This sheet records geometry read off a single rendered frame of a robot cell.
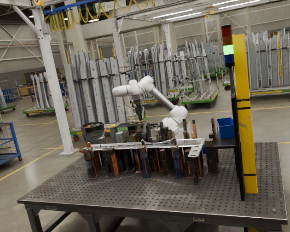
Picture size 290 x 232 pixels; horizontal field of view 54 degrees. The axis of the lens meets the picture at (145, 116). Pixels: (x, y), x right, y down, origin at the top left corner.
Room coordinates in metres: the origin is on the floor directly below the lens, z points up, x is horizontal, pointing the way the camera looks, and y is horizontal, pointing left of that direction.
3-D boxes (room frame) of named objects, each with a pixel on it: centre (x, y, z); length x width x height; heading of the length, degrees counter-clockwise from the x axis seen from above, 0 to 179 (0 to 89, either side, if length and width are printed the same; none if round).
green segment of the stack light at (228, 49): (2.10, -0.67, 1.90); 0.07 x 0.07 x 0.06
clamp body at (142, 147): (2.86, 0.08, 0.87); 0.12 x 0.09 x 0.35; 160
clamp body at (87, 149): (3.07, 0.69, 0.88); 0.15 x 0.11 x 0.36; 160
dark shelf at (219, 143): (2.93, -0.84, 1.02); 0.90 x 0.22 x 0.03; 160
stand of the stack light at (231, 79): (2.10, -0.67, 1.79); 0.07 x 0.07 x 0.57
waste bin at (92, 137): (5.84, 1.12, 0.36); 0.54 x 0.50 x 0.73; 156
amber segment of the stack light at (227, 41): (2.10, -0.67, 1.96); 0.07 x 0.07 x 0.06
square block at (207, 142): (2.67, -0.58, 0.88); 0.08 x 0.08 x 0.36; 70
